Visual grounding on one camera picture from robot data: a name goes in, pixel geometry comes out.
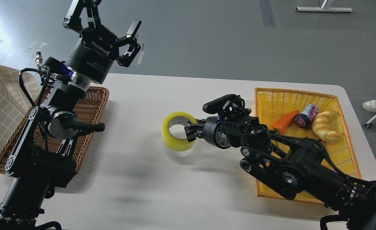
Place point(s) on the yellow tape roll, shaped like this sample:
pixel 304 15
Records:
pixel 172 142

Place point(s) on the toy croissant bread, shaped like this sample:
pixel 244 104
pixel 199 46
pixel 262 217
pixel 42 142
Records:
pixel 321 126

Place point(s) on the beige checkered cloth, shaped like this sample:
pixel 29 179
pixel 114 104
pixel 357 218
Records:
pixel 2 102

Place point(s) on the brown wicker basket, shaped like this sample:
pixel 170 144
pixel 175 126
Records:
pixel 88 111

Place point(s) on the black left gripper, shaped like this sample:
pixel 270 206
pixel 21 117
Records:
pixel 92 57

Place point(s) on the white metal stand base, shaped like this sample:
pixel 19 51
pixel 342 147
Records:
pixel 325 6

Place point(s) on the small soda can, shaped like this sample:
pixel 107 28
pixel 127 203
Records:
pixel 306 117

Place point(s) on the orange toy carrot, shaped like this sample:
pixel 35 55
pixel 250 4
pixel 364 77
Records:
pixel 280 125

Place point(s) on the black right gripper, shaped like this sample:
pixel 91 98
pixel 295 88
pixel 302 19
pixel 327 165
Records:
pixel 211 131

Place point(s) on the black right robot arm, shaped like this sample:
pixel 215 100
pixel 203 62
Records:
pixel 287 165

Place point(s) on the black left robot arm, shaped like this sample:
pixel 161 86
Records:
pixel 43 156

